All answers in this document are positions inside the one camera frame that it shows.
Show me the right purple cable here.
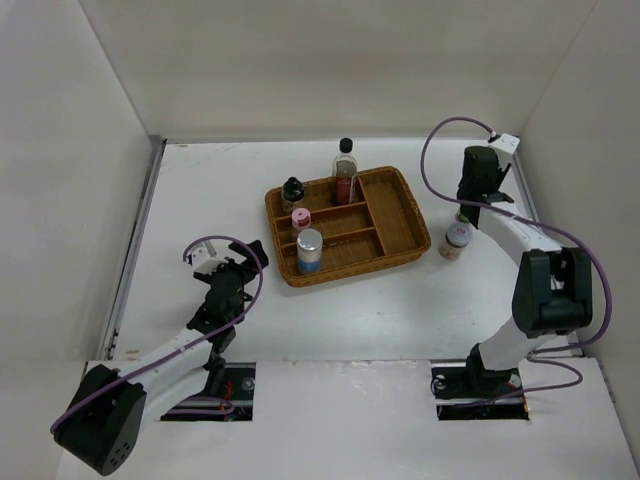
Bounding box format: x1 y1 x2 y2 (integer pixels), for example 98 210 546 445
420 116 614 401

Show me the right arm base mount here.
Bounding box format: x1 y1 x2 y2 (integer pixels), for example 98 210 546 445
430 361 529 421

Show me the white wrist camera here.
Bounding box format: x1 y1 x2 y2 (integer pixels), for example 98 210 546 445
487 132 520 166
185 245 226 275

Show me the brown wicker divided basket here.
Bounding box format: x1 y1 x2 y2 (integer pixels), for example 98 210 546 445
265 166 431 288

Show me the pink-cap spice bottle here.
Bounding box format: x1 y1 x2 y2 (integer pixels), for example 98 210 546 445
291 207 312 242

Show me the yellow-cap red sauce bottle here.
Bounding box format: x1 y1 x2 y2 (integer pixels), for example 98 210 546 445
455 209 471 225

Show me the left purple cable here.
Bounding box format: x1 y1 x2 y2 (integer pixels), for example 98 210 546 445
49 234 267 434

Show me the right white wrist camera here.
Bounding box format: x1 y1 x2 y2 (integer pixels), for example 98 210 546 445
487 132 520 166

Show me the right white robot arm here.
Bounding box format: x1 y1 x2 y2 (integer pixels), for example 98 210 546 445
457 146 593 396

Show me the black-cap spice bottle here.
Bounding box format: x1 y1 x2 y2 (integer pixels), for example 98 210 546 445
281 177 305 213

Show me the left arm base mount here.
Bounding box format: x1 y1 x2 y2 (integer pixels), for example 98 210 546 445
161 363 257 422

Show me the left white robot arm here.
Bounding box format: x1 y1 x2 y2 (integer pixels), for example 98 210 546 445
50 235 269 476

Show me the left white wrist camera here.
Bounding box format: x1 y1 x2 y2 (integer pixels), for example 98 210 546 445
185 245 226 275

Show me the tall clear black-cap bottle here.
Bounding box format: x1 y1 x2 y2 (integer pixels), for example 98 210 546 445
332 137 358 206

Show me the white-lid brown spice jar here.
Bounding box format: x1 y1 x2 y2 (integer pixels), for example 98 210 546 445
438 222 473 261

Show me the silver-lid blue-label jar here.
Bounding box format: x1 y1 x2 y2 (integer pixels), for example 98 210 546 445
296 228 323 274

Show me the purple cable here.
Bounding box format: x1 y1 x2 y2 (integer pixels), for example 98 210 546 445
49 234 267 434
420 116 614 401

